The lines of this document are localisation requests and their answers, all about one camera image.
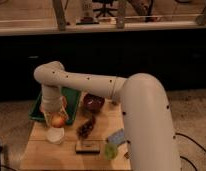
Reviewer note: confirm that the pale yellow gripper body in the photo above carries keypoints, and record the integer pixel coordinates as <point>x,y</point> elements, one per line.
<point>49,115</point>

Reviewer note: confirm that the orange yellow apple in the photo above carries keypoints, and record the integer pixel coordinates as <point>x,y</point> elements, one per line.
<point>58,121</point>

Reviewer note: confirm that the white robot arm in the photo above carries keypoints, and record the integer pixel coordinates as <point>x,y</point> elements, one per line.
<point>147,119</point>

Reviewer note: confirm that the white paper cup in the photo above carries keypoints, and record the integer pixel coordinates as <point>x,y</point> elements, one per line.
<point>55,135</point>

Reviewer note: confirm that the orange bowl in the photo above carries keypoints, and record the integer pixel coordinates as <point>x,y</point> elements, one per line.
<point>64,101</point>

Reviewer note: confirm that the green plastic tray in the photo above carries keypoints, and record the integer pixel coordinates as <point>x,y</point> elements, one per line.
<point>72,96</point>

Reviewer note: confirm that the bunch of dark grapes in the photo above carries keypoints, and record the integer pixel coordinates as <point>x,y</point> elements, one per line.
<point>84,130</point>

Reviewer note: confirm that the dark red bowl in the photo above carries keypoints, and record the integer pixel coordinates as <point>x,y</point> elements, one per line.
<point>93,103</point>

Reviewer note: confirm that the blue sponge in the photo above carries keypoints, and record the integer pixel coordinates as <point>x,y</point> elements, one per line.
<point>117,137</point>

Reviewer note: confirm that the metal fork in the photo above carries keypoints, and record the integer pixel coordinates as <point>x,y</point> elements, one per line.
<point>126,155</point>

